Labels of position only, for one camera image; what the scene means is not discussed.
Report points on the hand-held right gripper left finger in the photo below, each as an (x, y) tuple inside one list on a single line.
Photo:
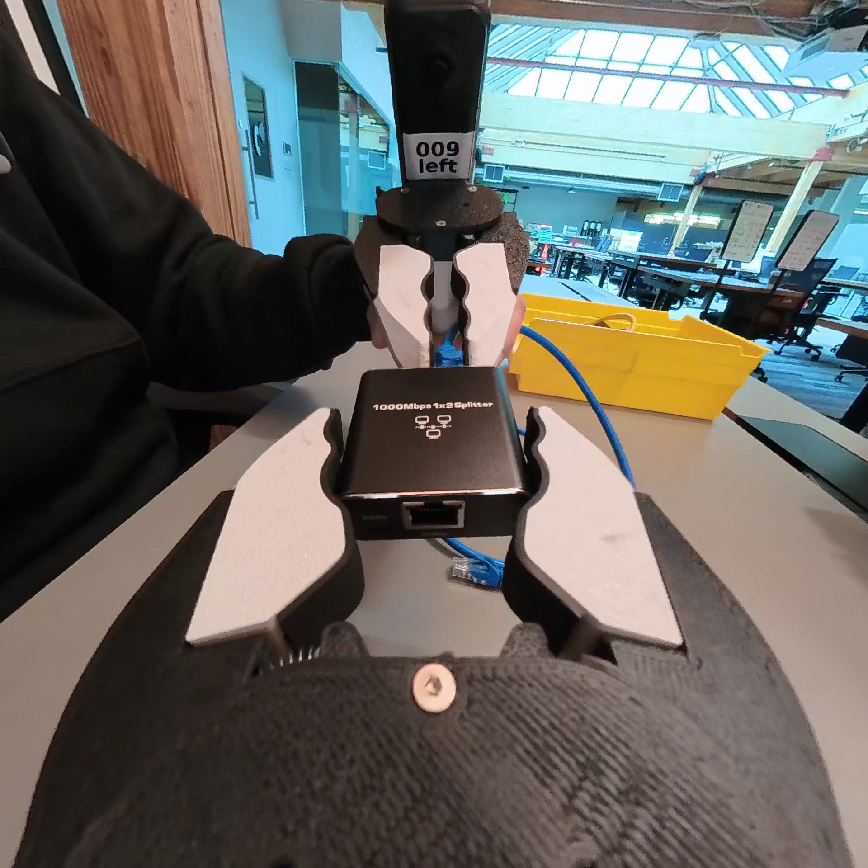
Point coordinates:
[(271, 536)]

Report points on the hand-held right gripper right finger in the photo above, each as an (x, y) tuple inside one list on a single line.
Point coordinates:
[(597, 542)]

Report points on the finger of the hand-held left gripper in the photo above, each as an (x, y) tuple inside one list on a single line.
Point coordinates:
[(492, 298), (400, 305)]

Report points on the black network splitter box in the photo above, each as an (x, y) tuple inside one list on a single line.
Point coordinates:
[(434, 441)]

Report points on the yellow plastic bin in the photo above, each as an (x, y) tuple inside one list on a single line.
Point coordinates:
[(610, 380)]

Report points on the grey desk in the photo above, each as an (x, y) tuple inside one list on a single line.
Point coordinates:
[(712, 502), (556, 290)]

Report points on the person's left hand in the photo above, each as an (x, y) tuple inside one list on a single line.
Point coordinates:
[(520, 322)]

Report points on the black flat pad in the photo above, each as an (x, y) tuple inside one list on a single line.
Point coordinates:
[(814, 458)]

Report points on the white board on stand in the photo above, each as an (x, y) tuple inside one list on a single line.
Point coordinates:
[(807, 241), (746, 230)]

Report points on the black office chair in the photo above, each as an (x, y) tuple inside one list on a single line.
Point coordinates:
[(810, 291)]

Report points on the grey ceiling-mounted unit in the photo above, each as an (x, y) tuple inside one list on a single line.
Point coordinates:
[(827, 51)]

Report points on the black framed wall sign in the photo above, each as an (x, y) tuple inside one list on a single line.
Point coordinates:
[(259, 129)]

